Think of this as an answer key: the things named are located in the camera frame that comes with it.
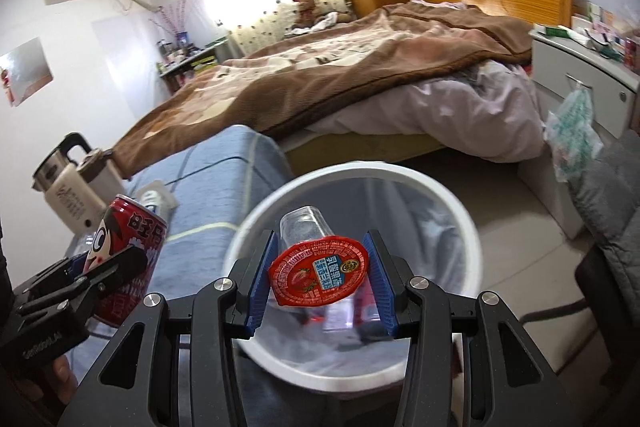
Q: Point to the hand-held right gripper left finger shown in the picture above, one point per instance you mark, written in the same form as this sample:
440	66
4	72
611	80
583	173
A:
260	282

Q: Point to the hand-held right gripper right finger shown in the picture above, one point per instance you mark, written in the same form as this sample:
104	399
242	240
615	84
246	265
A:
378	287

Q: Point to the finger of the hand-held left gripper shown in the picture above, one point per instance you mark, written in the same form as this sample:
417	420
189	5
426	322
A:
120	267
75	264

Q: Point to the red cartoon drink can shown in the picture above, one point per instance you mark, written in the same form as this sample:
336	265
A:
135	227

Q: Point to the jelly cup with red lid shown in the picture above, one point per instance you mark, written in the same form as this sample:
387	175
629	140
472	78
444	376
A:
320	272

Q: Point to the white round trash bin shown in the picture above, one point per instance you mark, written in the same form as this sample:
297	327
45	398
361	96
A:
440	227

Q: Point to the person's left hand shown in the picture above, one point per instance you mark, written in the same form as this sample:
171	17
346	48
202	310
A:
65	377

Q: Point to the cream electric kettle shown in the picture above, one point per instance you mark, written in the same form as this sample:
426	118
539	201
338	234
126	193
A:
70	202

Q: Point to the white yogurt cup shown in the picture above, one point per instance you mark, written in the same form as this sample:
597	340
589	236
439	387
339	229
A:
155	202

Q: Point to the beige mug with brown band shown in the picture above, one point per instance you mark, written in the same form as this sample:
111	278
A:
100	179

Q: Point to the blue checked tablecloth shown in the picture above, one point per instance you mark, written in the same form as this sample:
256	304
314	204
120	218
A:
200	187

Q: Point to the red knot ornament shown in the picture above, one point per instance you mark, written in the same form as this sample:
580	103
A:
5	84

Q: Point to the pale pink bed sheet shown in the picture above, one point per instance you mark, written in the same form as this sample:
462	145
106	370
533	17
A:
450	107

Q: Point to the bed with brown blanket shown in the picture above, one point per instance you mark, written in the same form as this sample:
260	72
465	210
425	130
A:
300	82

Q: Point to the cluttered desk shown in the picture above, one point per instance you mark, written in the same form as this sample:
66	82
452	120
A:
200	59

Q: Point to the green printed plastic bag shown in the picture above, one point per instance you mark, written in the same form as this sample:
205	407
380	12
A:
575	137

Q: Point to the grey cushioned chair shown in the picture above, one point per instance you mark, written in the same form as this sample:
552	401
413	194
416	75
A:
615	207

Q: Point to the brown teddy bear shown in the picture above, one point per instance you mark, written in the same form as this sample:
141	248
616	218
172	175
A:
307	9

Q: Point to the white nightstand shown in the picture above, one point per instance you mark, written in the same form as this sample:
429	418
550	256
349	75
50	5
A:
590	72

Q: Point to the pile of small boxes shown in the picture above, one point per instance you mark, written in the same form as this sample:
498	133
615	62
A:
610	32

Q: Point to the silver wall panel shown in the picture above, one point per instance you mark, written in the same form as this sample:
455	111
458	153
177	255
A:
27	74

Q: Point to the white wall sheet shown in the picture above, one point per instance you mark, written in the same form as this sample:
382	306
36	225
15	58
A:
130	67

